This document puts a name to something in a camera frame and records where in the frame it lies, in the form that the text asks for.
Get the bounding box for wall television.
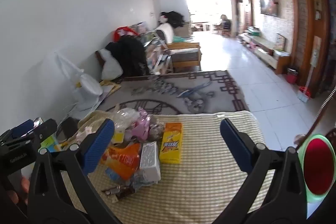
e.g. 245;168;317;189
260;0;278;17

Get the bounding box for person's left hand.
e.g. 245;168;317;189
5;177;30;206

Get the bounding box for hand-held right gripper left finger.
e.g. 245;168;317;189
28;118;124;224

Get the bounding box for wooden frame sofa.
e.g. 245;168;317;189
96;23;202;79

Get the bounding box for black clothing pile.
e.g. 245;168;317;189
106;36;147;77

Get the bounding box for braided metal hose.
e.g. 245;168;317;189
306;88;336;140

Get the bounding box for red dustpan with broom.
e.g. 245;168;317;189
298;56;315;102

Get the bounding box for low television cabinet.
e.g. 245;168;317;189
240;32;292;75

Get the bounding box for green rimmed trash bin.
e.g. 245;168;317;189
298;134;336;216

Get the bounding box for yellow checked table cloth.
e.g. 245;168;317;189
60;110;282;224

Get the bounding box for white cloth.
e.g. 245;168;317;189
155;23;175;42

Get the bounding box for red bag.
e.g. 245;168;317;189
113;27;138;42

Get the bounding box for wall poster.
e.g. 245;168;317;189
312;36;322;67

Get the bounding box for white grey patterned carton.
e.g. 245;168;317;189
139;141;161;182

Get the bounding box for brown snack wrapper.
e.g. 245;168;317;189
101;186;137;201

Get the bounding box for clear plastic bag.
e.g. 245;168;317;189
113;108;139;132

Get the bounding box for yellow orange carton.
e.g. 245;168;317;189
159;122;183;164

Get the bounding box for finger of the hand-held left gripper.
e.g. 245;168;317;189
10;119;34;137
29;118;58;147

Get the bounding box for grey patterned rug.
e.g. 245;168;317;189
97;70;250;115

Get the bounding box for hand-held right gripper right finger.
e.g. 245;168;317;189
210;118;307;224

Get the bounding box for red waste bin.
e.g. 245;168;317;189
286;67;299;84

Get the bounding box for white pillow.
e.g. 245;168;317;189
101;48;124;80

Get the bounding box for small framed picture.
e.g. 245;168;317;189
276;33;286;50

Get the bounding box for glossy picture boards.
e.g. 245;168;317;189
136;21;174;75

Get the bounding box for flat brown cardboard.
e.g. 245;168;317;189
100;80;122;98

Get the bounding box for black bag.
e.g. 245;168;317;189
161;11;185;28

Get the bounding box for orange snack bag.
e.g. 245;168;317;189
101;143;142;180

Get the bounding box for pink paper wrapper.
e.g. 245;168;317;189
123;107;151;140

